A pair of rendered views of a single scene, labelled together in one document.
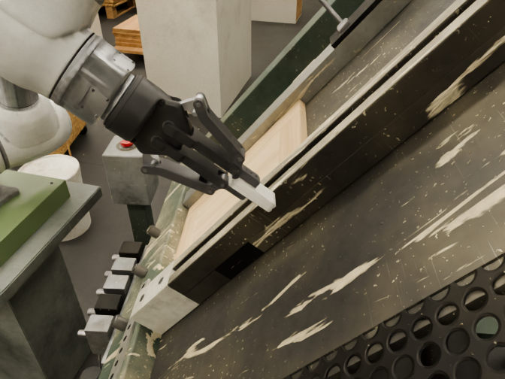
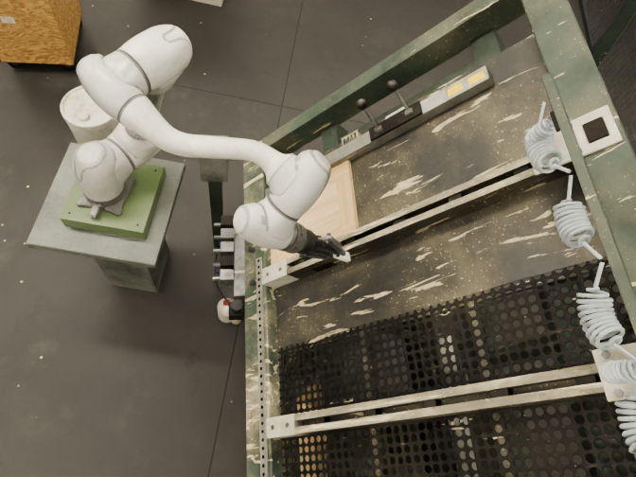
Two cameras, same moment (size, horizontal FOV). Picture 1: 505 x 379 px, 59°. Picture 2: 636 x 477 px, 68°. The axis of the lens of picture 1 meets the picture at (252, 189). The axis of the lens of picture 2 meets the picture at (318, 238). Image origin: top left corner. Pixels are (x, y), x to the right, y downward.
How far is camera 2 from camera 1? 1.05 m
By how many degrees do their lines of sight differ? 31
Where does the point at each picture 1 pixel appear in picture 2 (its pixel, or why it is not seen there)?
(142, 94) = (310, 242)
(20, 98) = not seen: hidden behind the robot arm
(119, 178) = (208, 168)
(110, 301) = (228, 260)
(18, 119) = (145, 146)
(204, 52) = not seen: outside the picture
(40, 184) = (147, 171)
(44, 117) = not seen: hidden behind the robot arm
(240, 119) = (296, 134)
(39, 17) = (284, 236)
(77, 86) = (291, 248)
